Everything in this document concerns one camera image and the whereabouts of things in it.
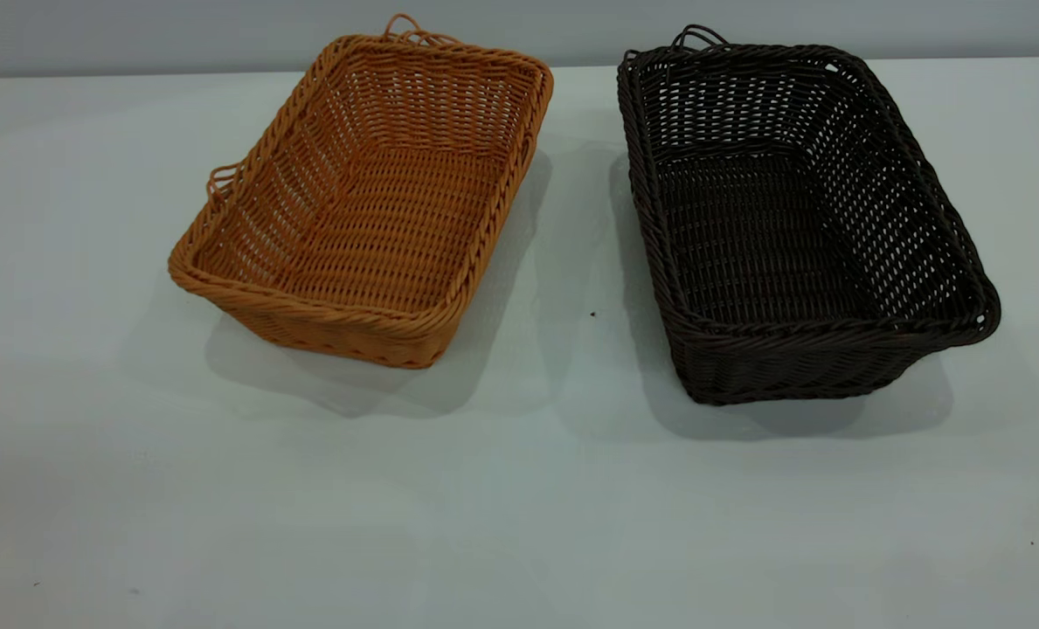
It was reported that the orange-brown wicker basket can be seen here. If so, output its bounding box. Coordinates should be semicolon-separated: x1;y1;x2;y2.
167;12;555;370

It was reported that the dark brown wicker basket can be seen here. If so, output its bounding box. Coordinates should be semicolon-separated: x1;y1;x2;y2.
617;24;1002;407

